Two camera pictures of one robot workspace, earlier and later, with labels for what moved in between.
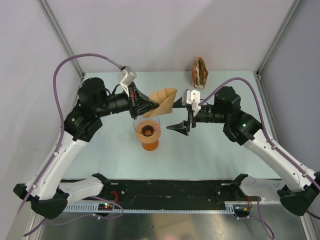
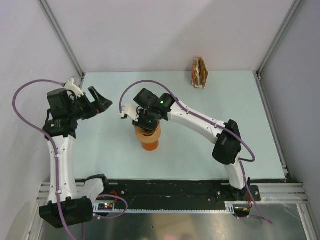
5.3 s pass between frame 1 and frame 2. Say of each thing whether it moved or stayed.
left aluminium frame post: stayed
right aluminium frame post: stayed
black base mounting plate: stayed
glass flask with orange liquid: stayed
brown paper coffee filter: moved
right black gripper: moved
